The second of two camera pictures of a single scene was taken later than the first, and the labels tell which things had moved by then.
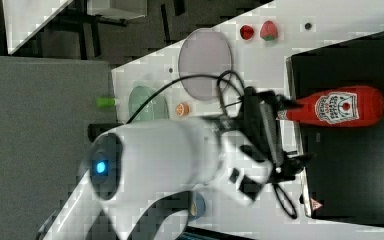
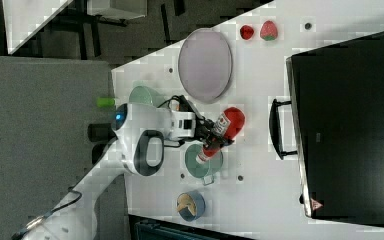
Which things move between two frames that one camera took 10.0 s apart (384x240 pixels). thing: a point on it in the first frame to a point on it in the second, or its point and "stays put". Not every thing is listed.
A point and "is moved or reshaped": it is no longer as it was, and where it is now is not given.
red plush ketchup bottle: (350, 107) is moved or reshaped
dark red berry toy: (246, 32) stays put
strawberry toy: (268, 31) stays put
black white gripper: (261, 135) to (185, 122)
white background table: (24, 18) stays put
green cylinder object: (105, 102) stays put
